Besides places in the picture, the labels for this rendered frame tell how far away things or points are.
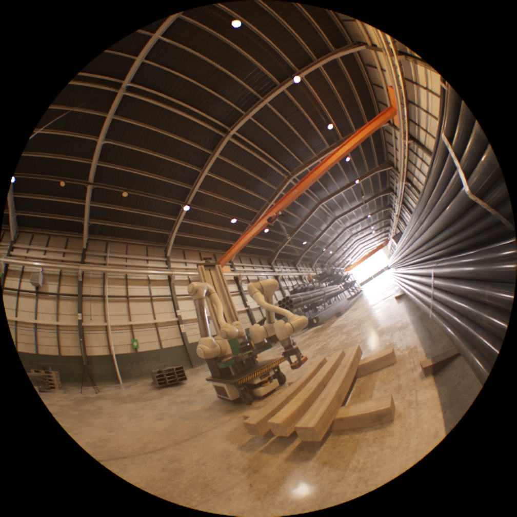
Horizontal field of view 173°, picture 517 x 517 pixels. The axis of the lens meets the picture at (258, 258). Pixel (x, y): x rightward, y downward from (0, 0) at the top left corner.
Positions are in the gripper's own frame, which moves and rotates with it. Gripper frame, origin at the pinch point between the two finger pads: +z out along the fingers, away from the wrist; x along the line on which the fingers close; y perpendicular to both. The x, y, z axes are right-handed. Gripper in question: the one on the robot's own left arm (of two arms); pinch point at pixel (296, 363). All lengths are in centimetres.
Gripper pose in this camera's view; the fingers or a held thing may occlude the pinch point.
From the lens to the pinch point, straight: 141.0
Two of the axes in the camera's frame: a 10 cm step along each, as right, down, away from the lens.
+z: 3.7, 8.4, -4.1
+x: 6.7, -5.4, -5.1
